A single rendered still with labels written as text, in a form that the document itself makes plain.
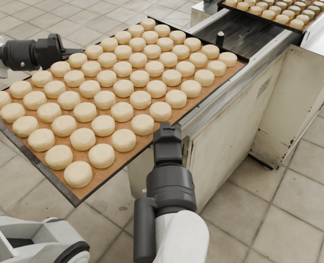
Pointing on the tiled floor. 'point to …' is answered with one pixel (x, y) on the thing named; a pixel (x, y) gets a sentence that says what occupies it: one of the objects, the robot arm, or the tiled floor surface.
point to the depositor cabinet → (289, 86)
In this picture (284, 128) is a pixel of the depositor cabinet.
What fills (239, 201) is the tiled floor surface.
